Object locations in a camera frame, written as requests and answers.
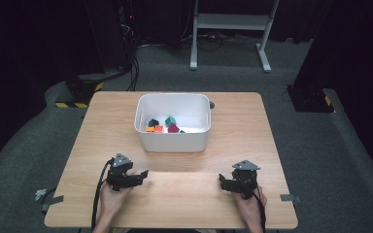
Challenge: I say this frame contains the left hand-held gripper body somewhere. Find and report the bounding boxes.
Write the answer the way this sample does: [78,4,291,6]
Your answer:
[106,152,134,192]

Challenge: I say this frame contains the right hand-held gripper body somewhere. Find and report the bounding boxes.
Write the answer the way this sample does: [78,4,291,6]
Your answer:
[232,159,262,200]

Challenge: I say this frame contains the white plastic bin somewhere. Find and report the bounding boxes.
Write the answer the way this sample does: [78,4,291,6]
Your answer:
[133,92,213,153]

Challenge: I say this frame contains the person's left hand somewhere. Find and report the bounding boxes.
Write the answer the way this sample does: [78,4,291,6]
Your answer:
[99,184,134,216]

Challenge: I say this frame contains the person's right hand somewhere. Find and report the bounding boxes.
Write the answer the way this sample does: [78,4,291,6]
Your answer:
[232,184,268,217]

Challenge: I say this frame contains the grey tape strip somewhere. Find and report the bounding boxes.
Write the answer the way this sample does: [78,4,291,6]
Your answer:
[280,193,302,205]
[41,194,65,214]

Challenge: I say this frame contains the pale tape scrap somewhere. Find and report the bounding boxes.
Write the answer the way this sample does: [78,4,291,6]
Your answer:
[34,188,48,202]

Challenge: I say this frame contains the black stand base striped tape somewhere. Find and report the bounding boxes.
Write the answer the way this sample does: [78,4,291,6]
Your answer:
[55,74,105,110]
[286,84,336,114]

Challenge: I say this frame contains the dark equipment rack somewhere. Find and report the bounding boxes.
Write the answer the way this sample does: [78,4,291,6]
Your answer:
[115,0,141,71]

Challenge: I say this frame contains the white metal stand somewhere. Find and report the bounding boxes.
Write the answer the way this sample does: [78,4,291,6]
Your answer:
[188,0,281,74]

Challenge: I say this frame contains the left hand-held gripper black cable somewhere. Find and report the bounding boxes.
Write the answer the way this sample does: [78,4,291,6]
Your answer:
[90,157,116,232]

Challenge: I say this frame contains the hand-held gripper black cable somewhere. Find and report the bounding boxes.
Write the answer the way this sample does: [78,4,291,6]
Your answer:
[239,177,268,233]
[90,157,116,232]

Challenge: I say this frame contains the right hand-held gripper black cable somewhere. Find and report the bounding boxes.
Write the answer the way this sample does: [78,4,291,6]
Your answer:
[239,177,268,233]

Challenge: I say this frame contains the black floor cable bundle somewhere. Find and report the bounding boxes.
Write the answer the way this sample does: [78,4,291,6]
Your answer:
[122,52,141,92]

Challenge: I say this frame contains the black cables under stand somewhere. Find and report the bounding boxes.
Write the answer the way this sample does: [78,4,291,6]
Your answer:
[179,31,263,52]

